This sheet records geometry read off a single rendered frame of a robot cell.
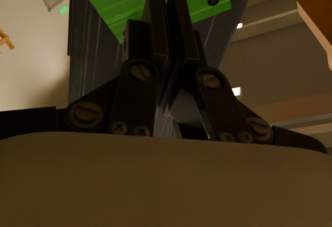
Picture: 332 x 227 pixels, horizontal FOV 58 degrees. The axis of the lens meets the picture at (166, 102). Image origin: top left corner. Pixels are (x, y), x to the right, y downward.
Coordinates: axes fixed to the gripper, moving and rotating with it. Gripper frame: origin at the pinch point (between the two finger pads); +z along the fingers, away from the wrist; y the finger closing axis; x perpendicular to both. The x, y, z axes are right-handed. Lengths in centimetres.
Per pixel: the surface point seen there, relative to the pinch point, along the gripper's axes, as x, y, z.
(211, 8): -5.9, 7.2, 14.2
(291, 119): -183, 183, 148
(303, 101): -177, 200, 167
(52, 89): -609, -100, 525
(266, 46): -360, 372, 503
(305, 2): -23, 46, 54
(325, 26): -20, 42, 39
